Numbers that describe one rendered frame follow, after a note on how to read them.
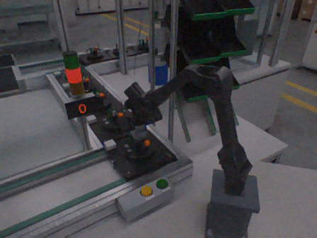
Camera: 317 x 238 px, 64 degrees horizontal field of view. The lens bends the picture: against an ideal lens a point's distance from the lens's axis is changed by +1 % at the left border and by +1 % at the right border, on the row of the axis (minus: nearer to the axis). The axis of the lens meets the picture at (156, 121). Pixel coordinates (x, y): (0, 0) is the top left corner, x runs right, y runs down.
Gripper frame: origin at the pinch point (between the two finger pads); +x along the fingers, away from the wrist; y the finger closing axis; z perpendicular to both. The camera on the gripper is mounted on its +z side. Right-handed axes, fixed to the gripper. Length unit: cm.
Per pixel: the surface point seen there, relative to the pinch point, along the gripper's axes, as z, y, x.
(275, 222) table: -57, -29, -12
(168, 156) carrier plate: -17.2, -9.1, 4.6
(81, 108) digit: 12.8, 19.4, -2.1
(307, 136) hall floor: -49, -224, 102
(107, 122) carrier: 11.9, 4.9, 22.6
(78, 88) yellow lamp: 17.8, 19.0, -8.4
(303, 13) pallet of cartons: 245, -773, 299
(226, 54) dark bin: 8.4, -37.4, -25.6
